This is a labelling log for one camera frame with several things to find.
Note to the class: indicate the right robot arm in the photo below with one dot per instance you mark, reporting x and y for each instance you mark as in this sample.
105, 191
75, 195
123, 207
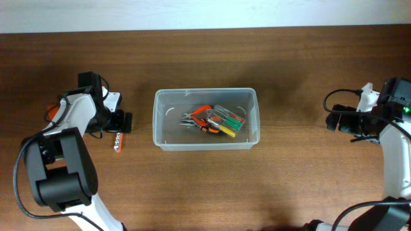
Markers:
393, 211

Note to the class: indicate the orange socket bit rail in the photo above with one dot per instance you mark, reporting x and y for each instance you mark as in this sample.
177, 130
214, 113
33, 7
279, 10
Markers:
118, 143

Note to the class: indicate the orange-black long nose pliers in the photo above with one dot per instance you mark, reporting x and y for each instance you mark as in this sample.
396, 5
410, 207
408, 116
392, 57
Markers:
207, 128

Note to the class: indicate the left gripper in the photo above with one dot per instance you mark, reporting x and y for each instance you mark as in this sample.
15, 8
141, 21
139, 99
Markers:
117, 125

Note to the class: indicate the precision screwdriver set case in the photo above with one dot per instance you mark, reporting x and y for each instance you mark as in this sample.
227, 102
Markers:
225, 120

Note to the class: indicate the clear plastic container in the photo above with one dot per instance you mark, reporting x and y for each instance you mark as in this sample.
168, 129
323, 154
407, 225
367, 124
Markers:
170, 105

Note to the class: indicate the small red-handled pliers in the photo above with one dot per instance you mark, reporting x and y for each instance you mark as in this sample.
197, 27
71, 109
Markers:
199, 115

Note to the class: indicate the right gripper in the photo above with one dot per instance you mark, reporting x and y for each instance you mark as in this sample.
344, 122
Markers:
345, 126

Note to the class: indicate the orange scraper wooden handle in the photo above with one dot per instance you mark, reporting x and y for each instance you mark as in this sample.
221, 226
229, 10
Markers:
51, 111

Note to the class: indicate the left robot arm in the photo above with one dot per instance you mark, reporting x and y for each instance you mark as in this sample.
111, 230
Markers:
60, 170

